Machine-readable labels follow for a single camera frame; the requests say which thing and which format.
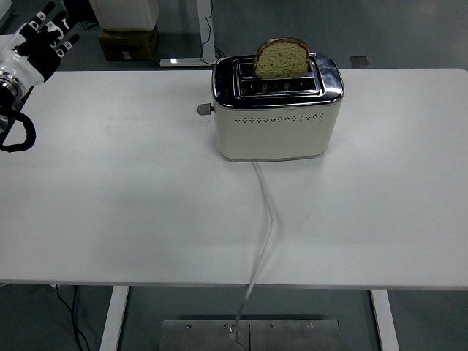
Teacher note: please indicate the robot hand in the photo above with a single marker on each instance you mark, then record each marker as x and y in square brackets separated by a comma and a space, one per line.
[34, 55]

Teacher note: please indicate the grey toaster lever knob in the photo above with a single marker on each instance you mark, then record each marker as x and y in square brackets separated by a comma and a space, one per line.
[204, 109]

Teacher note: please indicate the cream and chrome toaster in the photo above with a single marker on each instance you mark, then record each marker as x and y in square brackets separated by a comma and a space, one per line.
[274, 135]

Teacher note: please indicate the white furniture panel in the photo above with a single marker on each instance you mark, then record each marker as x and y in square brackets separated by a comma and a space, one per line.
[4, 11]

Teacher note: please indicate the black box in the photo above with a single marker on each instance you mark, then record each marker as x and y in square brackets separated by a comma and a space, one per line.
[82, 9]

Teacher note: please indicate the brown cardboard box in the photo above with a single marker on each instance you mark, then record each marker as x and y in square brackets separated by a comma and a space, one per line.
[128, 44]

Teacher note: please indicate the white cabinet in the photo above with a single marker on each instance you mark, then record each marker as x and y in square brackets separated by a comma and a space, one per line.
[126, 14]

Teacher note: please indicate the white desk leg with foot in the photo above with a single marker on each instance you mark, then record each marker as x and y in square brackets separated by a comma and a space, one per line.
[204, 33]

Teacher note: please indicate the brown bread slice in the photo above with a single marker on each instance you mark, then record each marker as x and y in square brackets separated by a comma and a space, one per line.
[281, 62]

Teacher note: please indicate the white table leg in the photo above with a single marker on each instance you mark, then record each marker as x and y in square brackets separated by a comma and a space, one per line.
[382, 318]
[113, 318]

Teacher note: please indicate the grey floor socket plate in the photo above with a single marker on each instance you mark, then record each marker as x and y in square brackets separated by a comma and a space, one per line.
[359, 61]

